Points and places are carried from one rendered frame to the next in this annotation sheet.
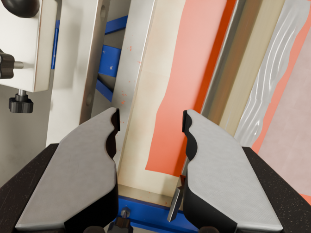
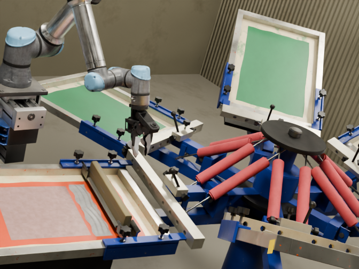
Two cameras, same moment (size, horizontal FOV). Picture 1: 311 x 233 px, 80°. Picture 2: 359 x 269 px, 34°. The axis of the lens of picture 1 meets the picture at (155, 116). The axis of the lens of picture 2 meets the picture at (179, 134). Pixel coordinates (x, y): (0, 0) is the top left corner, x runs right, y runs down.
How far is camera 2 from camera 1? 2.34 m
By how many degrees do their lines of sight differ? 56
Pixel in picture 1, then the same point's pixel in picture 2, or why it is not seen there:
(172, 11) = (142, 222)
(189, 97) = not seen: hidden behind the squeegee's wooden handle
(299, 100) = (70, 212)
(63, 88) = (159, 182)
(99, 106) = not seen: outside the picture
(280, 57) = (92, 219)
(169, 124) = not seen: hidden behind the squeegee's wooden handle
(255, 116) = (84, 202)
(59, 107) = (156, 178)
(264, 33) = (117, 198)
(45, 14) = (174, 189)
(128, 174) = (115, 178)
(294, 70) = (81, 219)
